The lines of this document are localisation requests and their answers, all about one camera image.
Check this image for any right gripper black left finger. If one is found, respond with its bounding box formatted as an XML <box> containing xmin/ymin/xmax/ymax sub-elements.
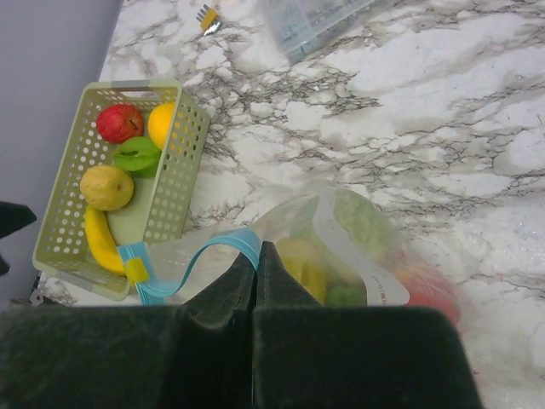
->
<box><xmin>1</xmin><ymin>256</ymin><xmax>256</xmax><ymax>408</ymax></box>

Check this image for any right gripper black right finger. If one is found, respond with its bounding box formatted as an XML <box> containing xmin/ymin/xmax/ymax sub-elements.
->
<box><xmin>253</xmin><ymin>242</ymin><xmax>482</xmax><ymax>408</ymax></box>

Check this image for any clear zip top bag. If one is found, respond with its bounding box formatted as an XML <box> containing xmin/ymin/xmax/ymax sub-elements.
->
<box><xmin>118</xmin><ymin>182</ymin><xmax>461</xmax><ymax>322</ymax></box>

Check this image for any green toy cabbage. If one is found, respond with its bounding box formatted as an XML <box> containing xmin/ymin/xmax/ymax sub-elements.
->
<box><xmin>334</xmin><ymin>188</ymin><xmax>395</xmax><ymax>262</ymax></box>

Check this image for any red toy apple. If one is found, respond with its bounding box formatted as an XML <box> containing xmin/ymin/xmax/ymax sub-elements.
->
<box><xmin>96</xmin><ymin>104</ymin><xmax>144</xmax><ymax>144</ymax></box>

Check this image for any yellow toy banana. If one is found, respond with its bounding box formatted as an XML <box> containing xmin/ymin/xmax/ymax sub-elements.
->
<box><xmin>84</xmin><ymin>205</ymin><xmax>125</xmax><ymax>276</ymax></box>

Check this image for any green perforated plastic basket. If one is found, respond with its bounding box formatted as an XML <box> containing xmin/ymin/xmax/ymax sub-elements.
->
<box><xmin>33</xmin><ymin>79</ymin><xmax>210</xmax><ymax>301</ymax></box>

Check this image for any yellow toy pear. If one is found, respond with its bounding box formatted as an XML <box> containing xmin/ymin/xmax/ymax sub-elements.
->
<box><xmin>79</xmin><ymin>164</ymin><xmax>135</xmax><ymax>211</ymax></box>

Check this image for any green toy pepper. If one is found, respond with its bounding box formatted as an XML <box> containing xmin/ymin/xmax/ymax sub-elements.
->
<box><xmin>113</xmin><ymin>136</ymin><xmax>161</xmax><ymax>178</ymax></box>

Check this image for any orange toy fruit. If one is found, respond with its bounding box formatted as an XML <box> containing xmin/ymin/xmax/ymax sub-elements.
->
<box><xmin>147</xmin><ymin>102</ymin><xmax>175</xmax><ymax>150</ymax></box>

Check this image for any clear plastic compartment box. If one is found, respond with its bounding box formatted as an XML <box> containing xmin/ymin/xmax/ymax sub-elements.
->
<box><xmin>259</xmin><ymin>0</ymin><xmax>376</xmax><ymax>63</ymax></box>

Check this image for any small yellow metal clip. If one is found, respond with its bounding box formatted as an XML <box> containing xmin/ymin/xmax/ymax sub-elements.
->
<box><xmin>197</xmin><ymin>4</ymin><xmax>222</xmax><ymax>36</ymax></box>

